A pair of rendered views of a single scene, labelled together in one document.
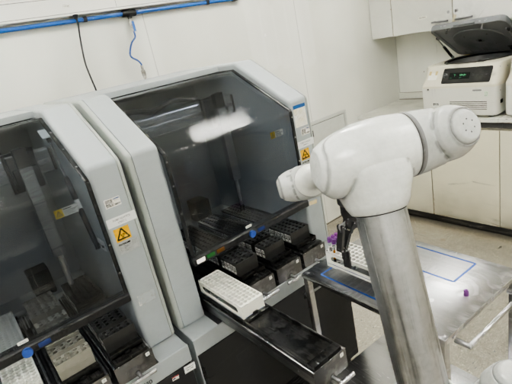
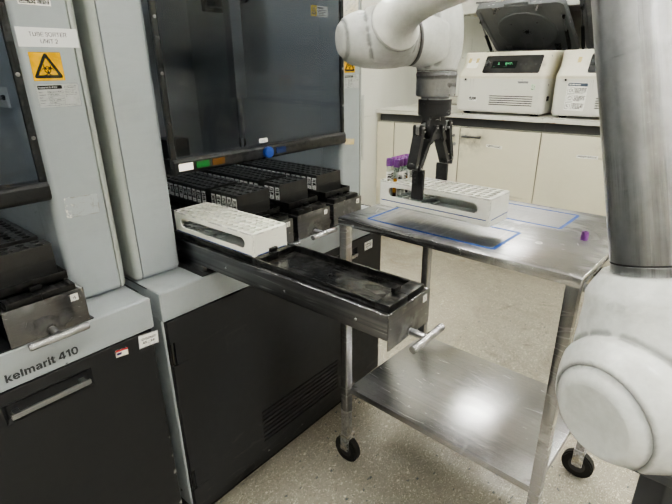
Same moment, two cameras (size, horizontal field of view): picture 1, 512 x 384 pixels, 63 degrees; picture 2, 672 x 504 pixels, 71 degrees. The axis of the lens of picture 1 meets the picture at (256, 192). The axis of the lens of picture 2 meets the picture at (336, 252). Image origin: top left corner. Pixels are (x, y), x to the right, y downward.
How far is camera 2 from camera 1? 0.63 m
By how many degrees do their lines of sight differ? 14
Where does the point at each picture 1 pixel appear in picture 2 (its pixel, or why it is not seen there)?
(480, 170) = (512, 180)
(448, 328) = (579, 267)
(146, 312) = (79, 233)
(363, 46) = not seen: hidden behind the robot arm
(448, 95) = (488, 87)
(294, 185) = (370, 27)
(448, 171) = (475, 181)
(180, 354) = (135, 313)
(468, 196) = not seen: hidden behind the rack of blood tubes
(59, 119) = not seen: outside the picture
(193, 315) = (160, 260)
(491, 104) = (536, 100)
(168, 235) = (133, 104)
